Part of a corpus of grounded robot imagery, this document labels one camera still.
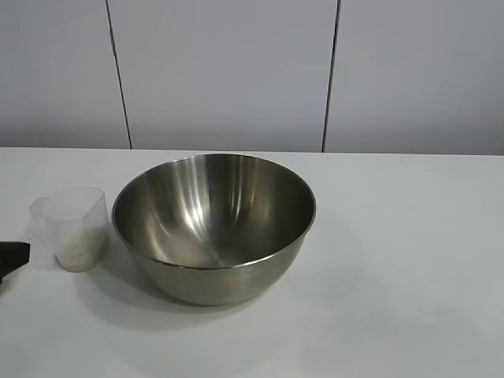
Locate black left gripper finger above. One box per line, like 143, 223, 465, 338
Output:
0, 242, 32, 295

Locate white rice grains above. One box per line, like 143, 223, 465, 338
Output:
54, 230, 109, 273

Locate clear plastic measuring cup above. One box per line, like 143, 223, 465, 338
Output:
29, 187, 110, 273

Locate stainless steel mixing bowl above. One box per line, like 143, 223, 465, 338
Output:
111, 154, 317, 306

